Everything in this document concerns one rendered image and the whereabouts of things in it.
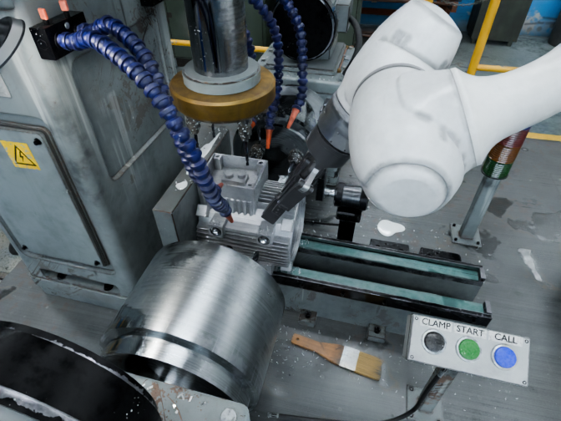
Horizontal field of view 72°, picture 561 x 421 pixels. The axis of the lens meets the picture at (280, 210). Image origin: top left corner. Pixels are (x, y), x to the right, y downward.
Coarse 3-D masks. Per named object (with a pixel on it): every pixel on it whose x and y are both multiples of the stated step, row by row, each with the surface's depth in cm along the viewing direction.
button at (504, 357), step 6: (498, 348) 57; (504, 348) 57; (510, 348) 57; (498, 354) 57; (504, 354) 56; (510, 354) 56; (498, 360) 56; (504, 360) 56; (510, 360) 56; (516, 360) 56; (504, 366) 56; (510, 366) 56
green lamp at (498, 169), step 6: (486, 162) 95; (492, 162) 93; (486, 168) 95; (492, 168) 94; (498, 168) 93; (504, 168) 92; (510, 168) 93; (486, 174) 96; (492, 174) 94; (498, 174) 94; (504, 174) 94
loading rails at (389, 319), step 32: (320, 256) 93; (352, 256) 91; (384, 256) 91; (416, 256) 90; (288, 288) 88; (320, 288) 85; (352, 288) 83; (384, 288) 84; (416, 288) 92; (448, 288) 89; (352, 320) 90; (384, 320) 87; (448, 320) 81; (480, 320) 79
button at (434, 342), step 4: (428, 332) 59; (432, 332) 59; (436, 332) 59; (428, 336) 58; (432, 336) 58; (436, 336) 58; (440, 336) 58; (424, 340) 59; (428, 340) 58; (432, 340) 58; (436, 340) 58; (440, 340) 58; (444, 340) 58; (428, 344) 58; (432, 344) 58; (436, 344) 58; (440, 344) 58; (444, 344) 58; (428, 348) 58; (432, 348) 58; (436, 348) 58; (440, 348) 58; (436, 352) 58
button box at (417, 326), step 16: (416, 320) 60; (432, 320) 60; (416, 336) 59; (448, 336) 59; (464, 336) 58; (480, 336) 58; (496, 336) 58; (512, 336) 58; (416, 352) 59; (432, 352) 58; (448, 352) 58; (480, 352) 57; (528, 352) 57; (448, 368) 58; (464, 368) 57; (480, 368) 57; (496, 368) 57; (512, 368) 56
